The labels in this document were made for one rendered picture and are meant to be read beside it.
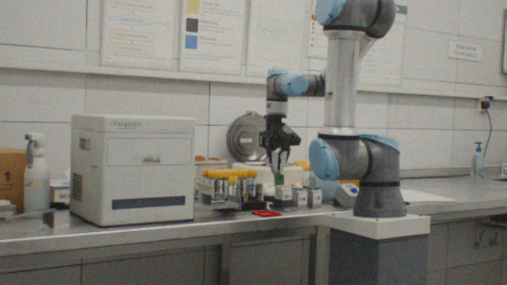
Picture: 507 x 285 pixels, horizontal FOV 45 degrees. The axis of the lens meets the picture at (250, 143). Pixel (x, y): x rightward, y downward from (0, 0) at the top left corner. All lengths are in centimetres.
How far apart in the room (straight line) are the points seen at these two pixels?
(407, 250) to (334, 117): 42
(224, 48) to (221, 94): 19
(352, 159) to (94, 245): 72
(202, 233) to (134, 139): 33
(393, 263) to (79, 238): 83
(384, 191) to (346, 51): 40
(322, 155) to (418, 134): 173
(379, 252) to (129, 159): 71
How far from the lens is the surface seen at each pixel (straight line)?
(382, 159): 173
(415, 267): 180
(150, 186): 172
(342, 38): 167
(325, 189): 223
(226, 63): 256
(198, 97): 250
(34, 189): 184
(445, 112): 351
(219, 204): 185
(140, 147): 169
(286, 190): 203
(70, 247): 162
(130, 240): 168
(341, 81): 167
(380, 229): 166
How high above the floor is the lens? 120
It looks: 3 degrees down
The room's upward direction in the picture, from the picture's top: 2 degrees clockwise
